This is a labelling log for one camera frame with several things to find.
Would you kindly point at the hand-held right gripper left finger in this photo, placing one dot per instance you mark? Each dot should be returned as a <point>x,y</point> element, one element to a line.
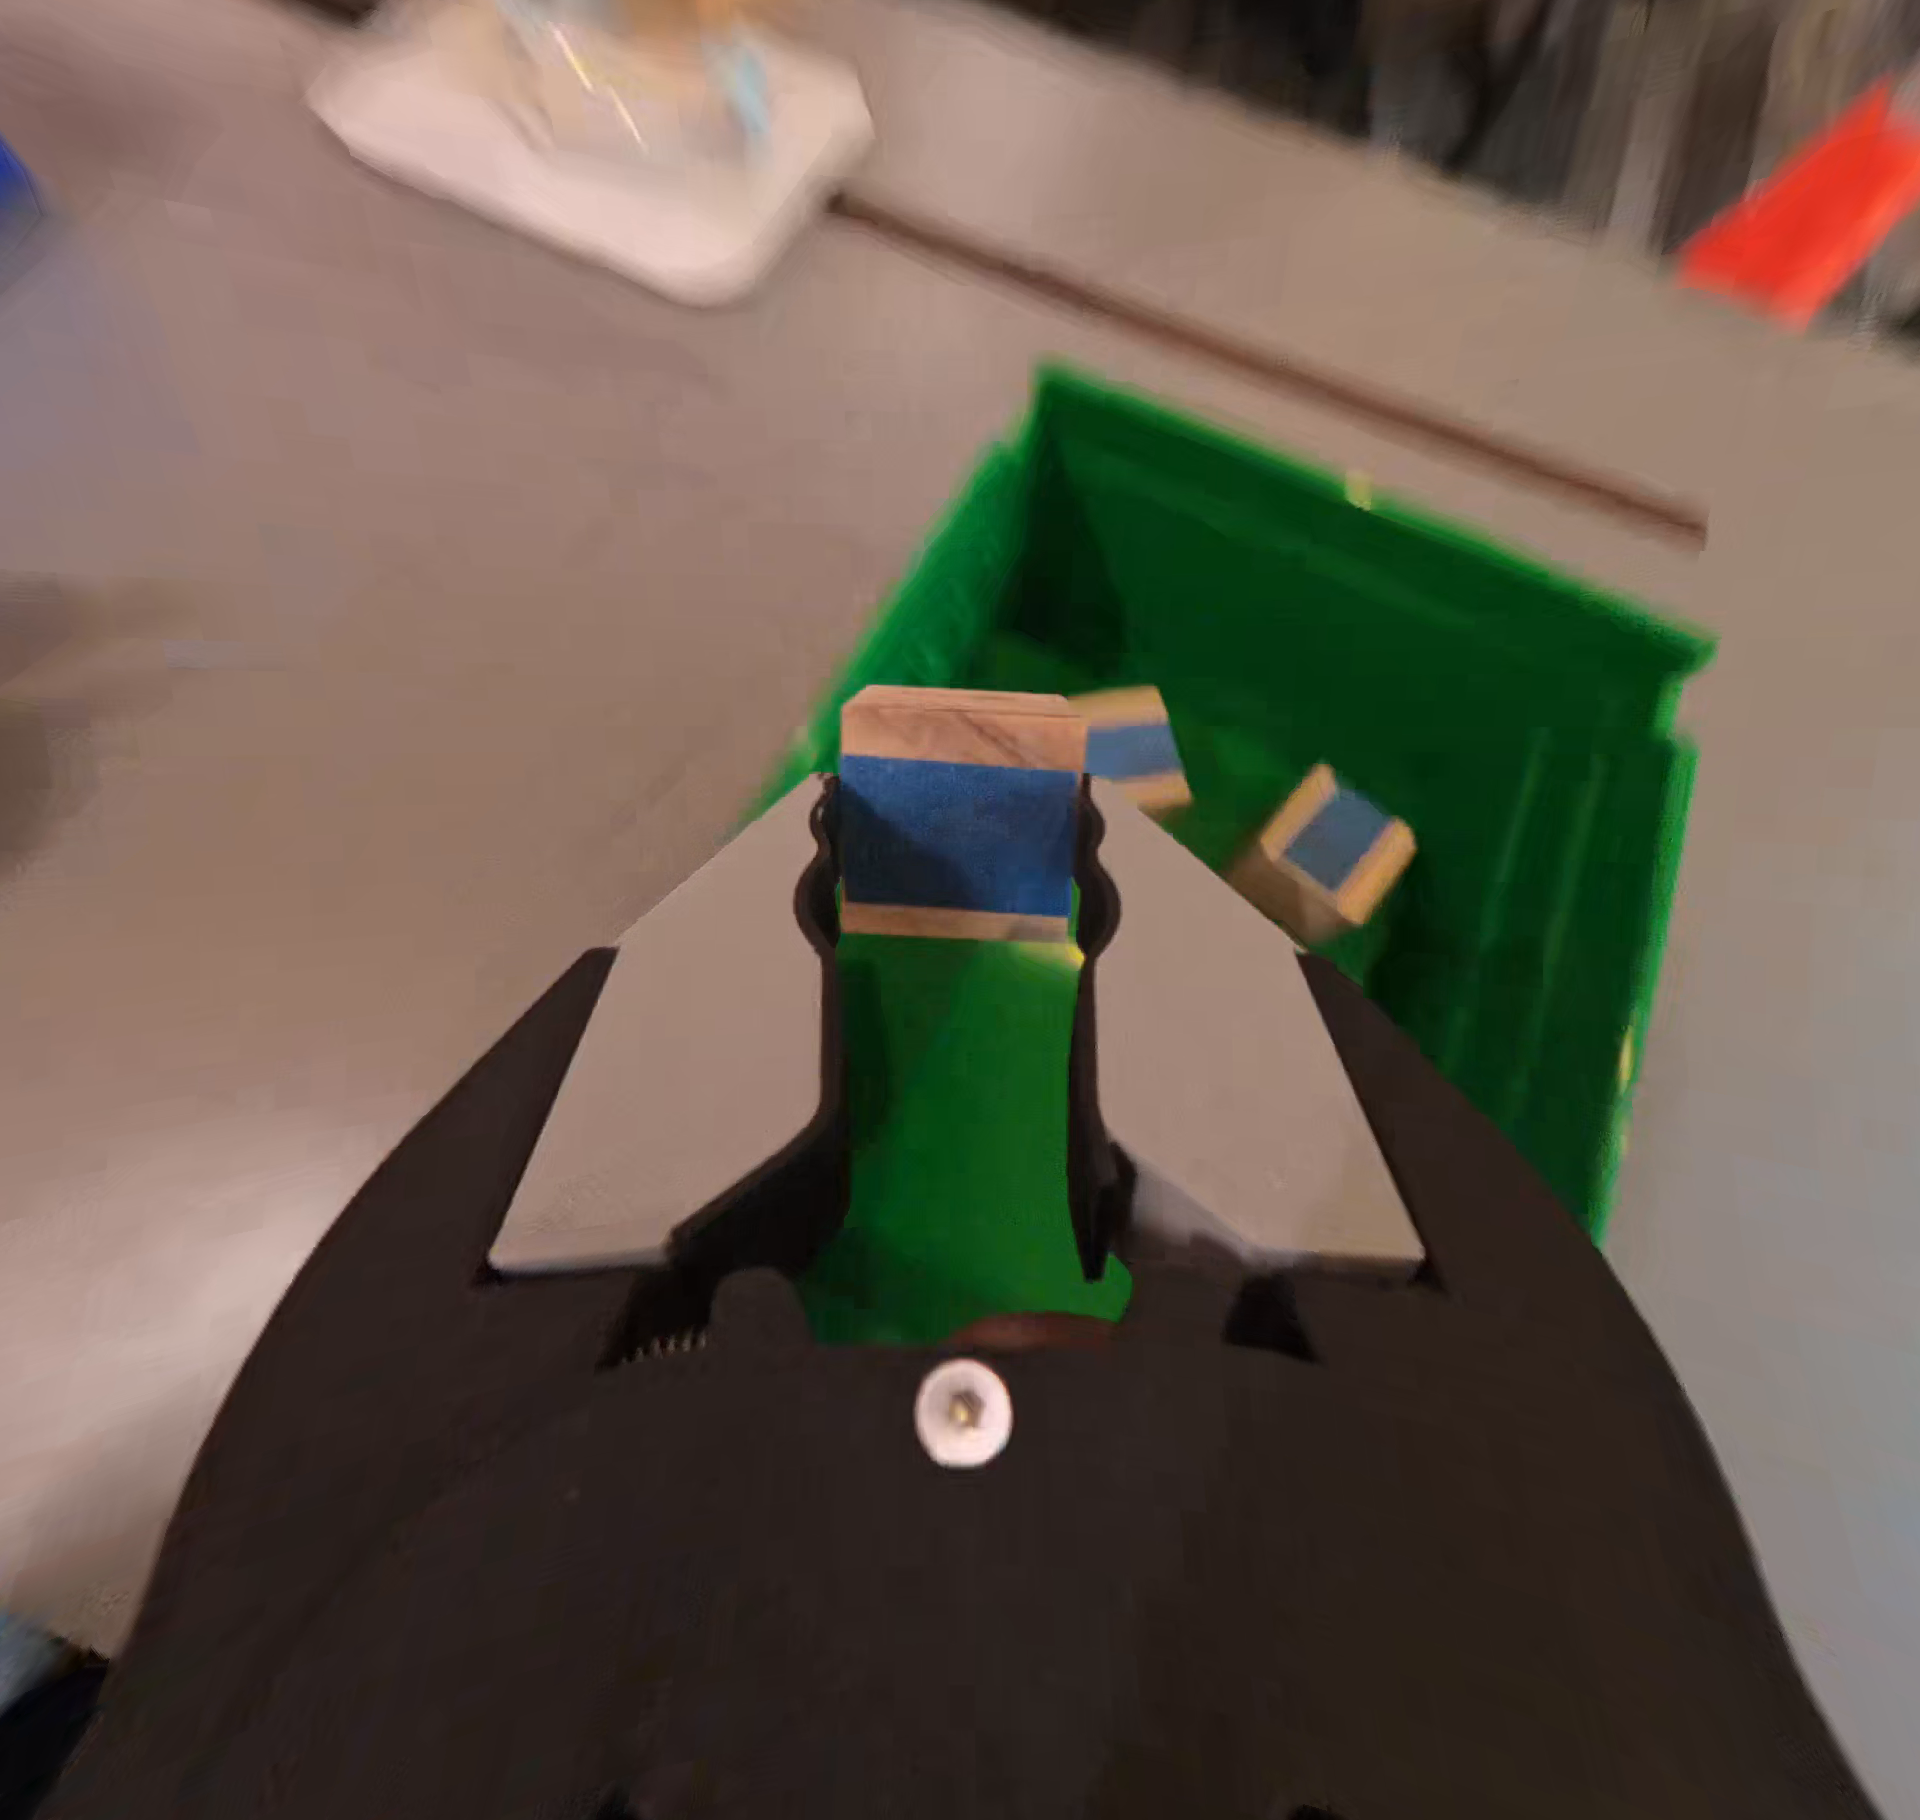
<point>676,1098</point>

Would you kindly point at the white document stand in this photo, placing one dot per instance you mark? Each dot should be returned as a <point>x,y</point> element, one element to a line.
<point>676,230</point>

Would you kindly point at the green plastic bin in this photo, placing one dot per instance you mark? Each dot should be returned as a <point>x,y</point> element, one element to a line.
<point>1350,620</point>

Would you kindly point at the orange traffic cone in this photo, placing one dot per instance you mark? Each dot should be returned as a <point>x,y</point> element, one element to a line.
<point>1815,215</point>

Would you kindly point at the wooden cube with blue stripe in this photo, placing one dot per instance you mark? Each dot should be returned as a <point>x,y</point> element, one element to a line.
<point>1140,746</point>
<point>1327,852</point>
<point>960,830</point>

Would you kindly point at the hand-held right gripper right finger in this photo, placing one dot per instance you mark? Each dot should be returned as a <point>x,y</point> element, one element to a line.
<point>1245,1098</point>

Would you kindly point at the blue plastic bin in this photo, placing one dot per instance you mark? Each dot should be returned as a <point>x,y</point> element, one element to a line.
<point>14,185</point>

